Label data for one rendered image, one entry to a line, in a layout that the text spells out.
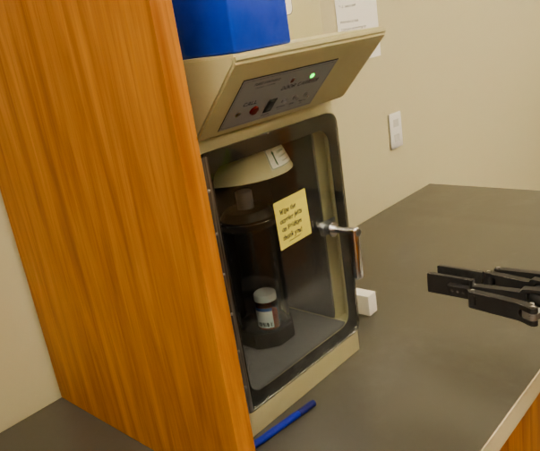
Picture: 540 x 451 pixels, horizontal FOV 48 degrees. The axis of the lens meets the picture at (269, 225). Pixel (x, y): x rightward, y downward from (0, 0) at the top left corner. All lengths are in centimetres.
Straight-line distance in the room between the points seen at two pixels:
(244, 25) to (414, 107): 146
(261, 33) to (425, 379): 63
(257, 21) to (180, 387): 48
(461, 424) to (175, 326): 45
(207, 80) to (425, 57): 154
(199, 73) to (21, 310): 62
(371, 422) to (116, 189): 52
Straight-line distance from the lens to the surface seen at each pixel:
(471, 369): 110
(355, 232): 98
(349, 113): 181
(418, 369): 110
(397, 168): 204
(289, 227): 92
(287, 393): 102
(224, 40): 71
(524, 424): 118
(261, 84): 76
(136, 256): 80
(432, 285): 92
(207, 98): 73
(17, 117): 96
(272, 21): 75
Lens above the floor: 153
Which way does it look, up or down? 18 degrees down
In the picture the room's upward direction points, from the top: 9 degrees counter-clockwise
